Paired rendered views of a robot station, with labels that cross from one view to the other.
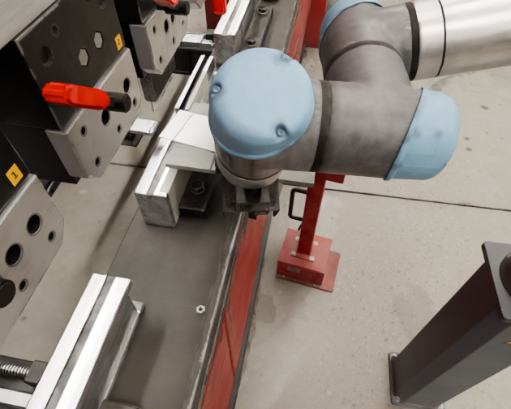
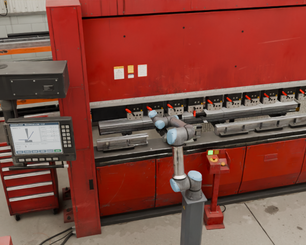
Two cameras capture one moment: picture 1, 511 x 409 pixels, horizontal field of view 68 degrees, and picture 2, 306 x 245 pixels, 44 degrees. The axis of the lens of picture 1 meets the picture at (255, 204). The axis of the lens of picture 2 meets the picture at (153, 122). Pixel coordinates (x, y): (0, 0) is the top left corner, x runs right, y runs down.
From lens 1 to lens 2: 324 cm
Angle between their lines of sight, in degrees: 53
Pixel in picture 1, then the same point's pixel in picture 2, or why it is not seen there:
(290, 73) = (153, 113)
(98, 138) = not seen: hidden behind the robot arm
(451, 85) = not seen: outside the picture
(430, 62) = (170, 122)
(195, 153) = not seen: hidden behind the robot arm
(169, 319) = (147, 147)
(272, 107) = (150, 113)
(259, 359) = (170, 218)
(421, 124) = (157, 121)
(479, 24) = (173, 121)
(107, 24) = (161, 105)
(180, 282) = (154, 146)
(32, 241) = (139, 115)
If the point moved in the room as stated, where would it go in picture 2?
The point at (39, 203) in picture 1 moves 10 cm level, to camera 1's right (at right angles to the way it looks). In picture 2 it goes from (141, 113) to (145, 118)
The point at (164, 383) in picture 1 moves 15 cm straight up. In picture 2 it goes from (138, 149) to (138, 136)
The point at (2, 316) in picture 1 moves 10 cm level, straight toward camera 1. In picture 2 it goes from (132, 118) to (131, 123)
